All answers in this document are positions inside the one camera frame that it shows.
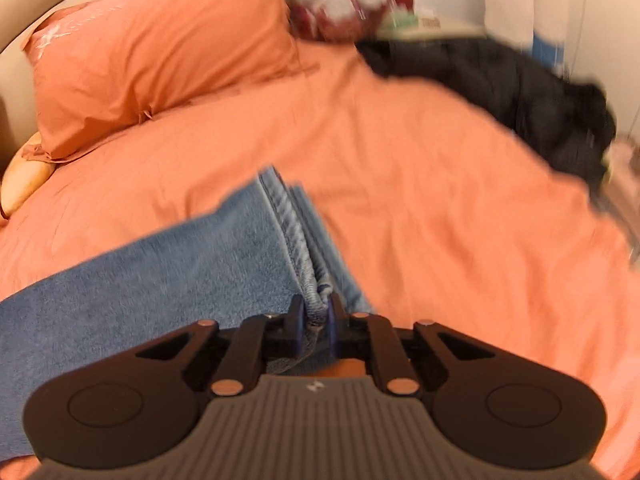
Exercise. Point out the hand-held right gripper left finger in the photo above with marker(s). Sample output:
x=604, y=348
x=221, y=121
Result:
x=298, y=321

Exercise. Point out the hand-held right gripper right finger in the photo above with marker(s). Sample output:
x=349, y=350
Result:
x=332, y=321

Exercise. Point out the blue denim pants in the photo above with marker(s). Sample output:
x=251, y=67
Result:
x=150, y=290

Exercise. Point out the black garment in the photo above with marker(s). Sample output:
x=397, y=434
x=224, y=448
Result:
x=525, y=95

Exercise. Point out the yellow pillow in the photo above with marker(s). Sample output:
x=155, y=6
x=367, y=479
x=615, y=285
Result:
x=22, y=180

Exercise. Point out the white bedside table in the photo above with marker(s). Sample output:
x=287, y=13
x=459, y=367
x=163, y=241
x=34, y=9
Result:
x=435, y=26

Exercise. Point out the orange pillow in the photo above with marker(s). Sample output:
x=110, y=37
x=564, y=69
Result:
x=150, y=45

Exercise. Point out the red and white blurred object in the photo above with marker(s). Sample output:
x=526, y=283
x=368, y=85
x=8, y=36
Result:
x=340, y=7

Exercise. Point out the blue box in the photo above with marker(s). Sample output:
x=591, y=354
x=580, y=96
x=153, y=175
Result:
x=546, y=51

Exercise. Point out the white hanging cloth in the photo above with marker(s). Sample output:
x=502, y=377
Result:
x=506, y=0

